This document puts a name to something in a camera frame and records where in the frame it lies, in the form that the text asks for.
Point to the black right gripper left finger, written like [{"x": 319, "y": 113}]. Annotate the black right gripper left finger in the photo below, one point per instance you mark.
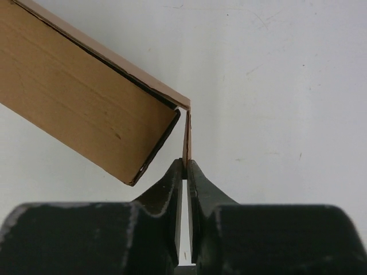
[{"x": 136, "y": 237}]

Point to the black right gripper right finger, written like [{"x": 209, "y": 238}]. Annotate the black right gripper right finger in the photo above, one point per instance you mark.
[{"x": 227, "y": 237}]

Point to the brown cardboard box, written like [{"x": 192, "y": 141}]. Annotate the brown cardboard box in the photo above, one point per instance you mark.
[{"x": 83, "y": 94}]

